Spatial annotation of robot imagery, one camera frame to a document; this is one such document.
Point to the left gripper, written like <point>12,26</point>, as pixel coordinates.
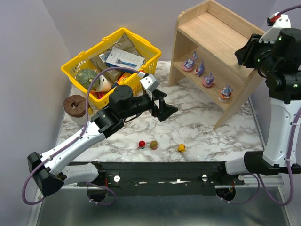
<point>155,107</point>

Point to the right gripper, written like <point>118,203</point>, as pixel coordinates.
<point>243,53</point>

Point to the olive brown toy figure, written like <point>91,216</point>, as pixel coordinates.
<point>153,145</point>

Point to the bunny holding strawberry cake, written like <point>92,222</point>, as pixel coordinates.
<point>200,70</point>

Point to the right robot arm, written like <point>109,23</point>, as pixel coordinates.
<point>278,62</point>

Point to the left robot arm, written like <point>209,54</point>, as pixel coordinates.
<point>52,169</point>

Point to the wooden shelf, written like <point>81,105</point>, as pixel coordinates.
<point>215,33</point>

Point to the yellow duck toy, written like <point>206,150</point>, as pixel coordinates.
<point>181,148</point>

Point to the red round toy figure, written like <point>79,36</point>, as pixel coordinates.
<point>141,145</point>

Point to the white orange plush toy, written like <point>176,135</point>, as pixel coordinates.
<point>102,84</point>

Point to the red snack packet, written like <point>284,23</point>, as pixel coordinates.
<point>100,95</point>

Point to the blue razor package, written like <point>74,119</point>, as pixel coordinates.
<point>120,58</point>

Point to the brown foil bag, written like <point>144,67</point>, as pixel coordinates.
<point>124,43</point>

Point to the green melon toy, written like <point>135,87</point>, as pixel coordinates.
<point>85,76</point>

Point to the brown lid white canister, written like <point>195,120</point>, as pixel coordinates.
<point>75,107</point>

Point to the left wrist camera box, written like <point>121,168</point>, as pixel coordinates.
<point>149,82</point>

